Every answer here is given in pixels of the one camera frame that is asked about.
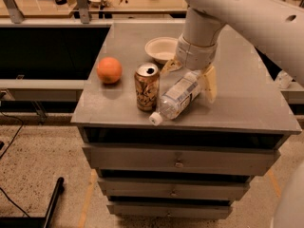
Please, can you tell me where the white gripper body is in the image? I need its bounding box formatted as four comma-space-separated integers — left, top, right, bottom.
175, 35, 218, 70

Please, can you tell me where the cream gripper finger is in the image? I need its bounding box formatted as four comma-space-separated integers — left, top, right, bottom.
161, 59, 181, 74
201, 65, 218, 103

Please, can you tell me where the clear plastic water bottle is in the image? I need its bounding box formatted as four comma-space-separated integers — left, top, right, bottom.
149, 70, 202, 125

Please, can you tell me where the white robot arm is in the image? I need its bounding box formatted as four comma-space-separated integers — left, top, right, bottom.
175, 0, 304, 101

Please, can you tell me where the orange soda can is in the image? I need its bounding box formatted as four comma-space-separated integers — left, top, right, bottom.
134, 63, 160, 111

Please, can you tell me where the white paper bowl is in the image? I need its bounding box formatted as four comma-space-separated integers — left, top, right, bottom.
144, 37, 178, 65

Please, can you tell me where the orange fruit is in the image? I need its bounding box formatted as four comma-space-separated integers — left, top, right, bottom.
97, 57, 123, 84

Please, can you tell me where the grey drawer cabinet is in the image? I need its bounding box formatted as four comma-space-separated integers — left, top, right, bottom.
72, 22, 301, 219

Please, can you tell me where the wooden background desk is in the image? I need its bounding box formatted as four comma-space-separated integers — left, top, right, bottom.
0, 0, 187, 22

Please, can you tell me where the black metal chair leg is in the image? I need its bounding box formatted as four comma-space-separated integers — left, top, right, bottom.
0, 177, 65, 228

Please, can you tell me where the black floor cable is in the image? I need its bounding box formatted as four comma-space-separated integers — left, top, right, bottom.
0, 111, 31, 219

